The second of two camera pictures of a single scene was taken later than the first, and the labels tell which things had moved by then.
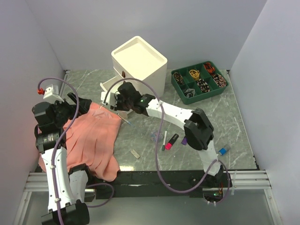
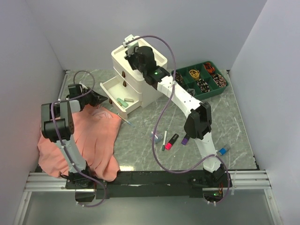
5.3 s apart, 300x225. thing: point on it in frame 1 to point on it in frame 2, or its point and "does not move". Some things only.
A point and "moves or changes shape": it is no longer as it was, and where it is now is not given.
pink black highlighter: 168,146 does not move
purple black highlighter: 184,141 does not move
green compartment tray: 194,82 does not move
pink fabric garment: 91,138 does not move
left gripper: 72,108 to 98,98
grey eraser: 135,153 moves or changes shape
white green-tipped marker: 163,144 does not move
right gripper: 118,107 to 129,57
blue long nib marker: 124,119 does not move
